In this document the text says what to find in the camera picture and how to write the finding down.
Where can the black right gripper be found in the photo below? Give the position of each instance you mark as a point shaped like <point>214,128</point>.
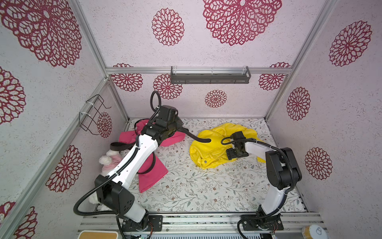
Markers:
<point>236,150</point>

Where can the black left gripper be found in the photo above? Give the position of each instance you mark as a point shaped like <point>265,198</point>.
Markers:
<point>178,123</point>

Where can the yellow trousers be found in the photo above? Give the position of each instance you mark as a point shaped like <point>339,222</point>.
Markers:
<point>213,154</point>

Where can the pink trousers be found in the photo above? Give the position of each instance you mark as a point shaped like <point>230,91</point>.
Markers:
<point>152,170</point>

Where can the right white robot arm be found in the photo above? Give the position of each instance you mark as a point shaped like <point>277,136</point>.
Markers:
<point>283,173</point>

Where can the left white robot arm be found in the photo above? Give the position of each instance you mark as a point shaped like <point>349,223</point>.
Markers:
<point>112,190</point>

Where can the white plush toy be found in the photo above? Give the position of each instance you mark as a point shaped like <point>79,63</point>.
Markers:
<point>109,162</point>

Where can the white round container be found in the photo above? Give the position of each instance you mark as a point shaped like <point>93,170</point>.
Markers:
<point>314,232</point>

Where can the tan box at base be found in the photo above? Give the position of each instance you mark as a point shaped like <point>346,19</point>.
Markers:
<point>99,235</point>

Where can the black wall shelf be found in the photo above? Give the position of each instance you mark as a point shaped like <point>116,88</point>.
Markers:
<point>241,76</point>

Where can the black wire wall rack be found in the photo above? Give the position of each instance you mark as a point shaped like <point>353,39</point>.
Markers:
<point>96,120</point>

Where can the metal base rail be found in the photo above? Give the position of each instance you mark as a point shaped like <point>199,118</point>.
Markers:
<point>225,223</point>

